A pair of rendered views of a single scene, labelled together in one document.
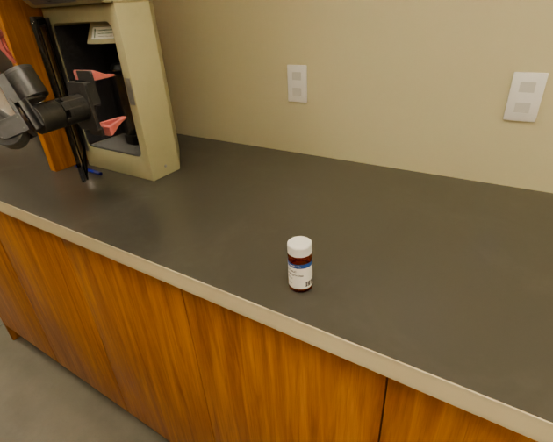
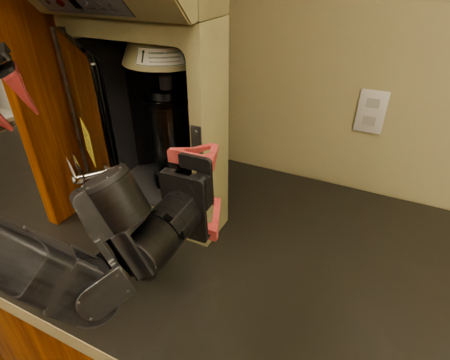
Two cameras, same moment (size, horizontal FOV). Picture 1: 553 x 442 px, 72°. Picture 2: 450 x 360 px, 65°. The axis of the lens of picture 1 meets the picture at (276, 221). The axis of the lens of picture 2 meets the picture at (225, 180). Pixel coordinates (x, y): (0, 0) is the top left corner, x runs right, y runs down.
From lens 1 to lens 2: 0.64 m
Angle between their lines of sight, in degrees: 7
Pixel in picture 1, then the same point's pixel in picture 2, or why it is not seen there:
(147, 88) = (215, 133)
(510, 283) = not seen: outside the picture
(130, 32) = (208, 63)
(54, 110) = (168, 243)
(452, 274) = not seen: outside the picture
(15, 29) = (13, 43)
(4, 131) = (96, 306)
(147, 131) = not seen: hidden behind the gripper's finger
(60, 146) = (63, 191)
